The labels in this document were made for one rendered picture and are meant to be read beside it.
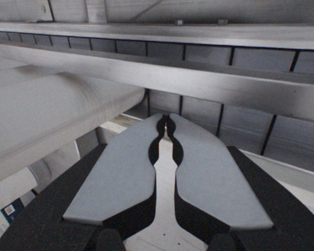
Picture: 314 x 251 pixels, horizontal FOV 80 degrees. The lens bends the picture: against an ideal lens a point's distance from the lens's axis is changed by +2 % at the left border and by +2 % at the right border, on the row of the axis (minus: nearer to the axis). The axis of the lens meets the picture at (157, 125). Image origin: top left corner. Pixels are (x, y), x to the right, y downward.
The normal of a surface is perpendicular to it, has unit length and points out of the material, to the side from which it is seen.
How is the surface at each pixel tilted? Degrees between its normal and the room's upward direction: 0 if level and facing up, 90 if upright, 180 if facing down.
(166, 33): 0
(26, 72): 90
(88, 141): 90
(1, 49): 0
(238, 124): 0
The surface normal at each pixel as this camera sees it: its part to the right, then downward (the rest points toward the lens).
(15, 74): 0.36, -0.65
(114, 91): 0.79, -0.03
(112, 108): 0.83, 0.43
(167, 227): -0.54, 0.43
